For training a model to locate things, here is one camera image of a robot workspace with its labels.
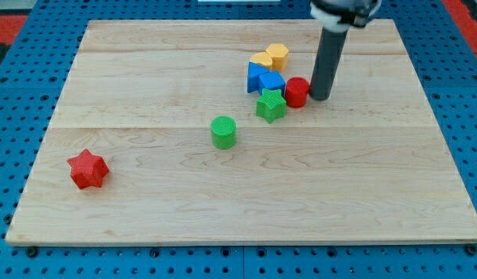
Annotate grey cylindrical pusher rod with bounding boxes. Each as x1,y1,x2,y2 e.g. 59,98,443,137
309,28,347,101

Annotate red cylinder block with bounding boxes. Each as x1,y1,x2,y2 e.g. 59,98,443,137
285,77,309,109

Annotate green star block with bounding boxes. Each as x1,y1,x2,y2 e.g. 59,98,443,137
256,88,286,123

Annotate red star block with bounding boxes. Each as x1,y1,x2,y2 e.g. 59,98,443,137
67,149,109,190

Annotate yellow hexagon block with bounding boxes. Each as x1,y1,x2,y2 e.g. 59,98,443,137
266,43,289,72

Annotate yellow half-round block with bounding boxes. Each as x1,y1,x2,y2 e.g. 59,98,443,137
250,51,273,70

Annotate blue cube block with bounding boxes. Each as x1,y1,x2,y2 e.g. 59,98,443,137
258,71,285,95

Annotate blue triangle block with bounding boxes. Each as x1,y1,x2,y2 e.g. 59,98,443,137
247,62,269,93

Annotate green cylinder block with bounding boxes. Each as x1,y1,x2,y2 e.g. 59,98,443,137
210,115,237,150

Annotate wooden board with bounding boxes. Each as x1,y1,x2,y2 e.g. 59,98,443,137
6,19,477,246

